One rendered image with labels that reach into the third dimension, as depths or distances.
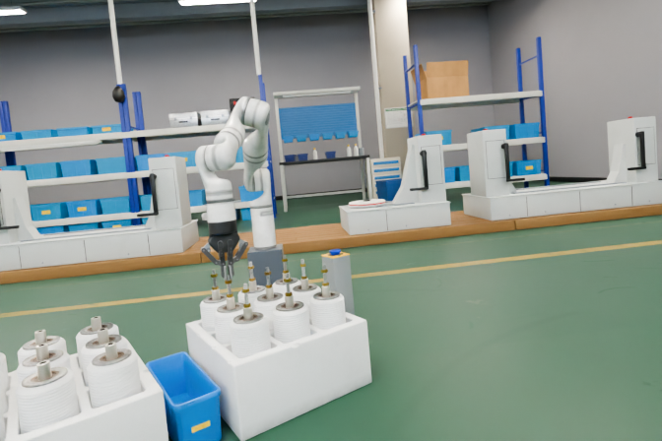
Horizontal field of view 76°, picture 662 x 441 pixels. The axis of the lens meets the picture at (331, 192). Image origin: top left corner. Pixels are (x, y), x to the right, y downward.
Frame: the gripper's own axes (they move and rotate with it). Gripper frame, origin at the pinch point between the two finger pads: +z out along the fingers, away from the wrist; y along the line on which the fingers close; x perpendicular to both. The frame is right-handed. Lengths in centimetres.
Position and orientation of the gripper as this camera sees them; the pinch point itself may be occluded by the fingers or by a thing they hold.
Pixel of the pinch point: (227, 272)
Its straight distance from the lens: 121.5
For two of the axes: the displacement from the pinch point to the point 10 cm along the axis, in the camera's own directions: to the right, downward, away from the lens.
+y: 9.2, -1.0, 3.8
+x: -3.9, -0.2, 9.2
